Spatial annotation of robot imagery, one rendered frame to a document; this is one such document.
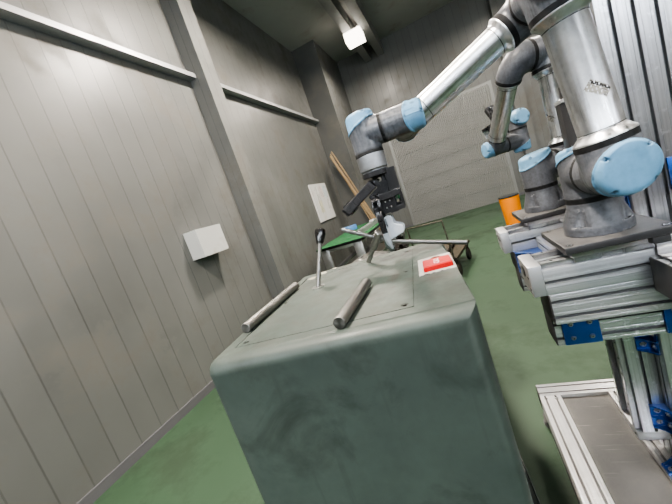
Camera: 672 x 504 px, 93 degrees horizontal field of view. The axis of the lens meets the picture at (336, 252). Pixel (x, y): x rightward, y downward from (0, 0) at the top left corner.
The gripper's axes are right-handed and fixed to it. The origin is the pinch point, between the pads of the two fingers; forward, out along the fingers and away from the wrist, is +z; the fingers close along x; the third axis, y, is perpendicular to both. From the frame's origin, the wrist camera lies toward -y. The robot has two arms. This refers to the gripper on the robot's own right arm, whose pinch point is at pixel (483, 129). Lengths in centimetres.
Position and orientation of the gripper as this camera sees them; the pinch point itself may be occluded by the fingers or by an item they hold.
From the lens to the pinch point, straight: 210.8
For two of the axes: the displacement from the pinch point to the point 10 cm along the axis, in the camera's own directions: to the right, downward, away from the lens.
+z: -0.3, -1.3, 9.9
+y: 4.5, 8.8, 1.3
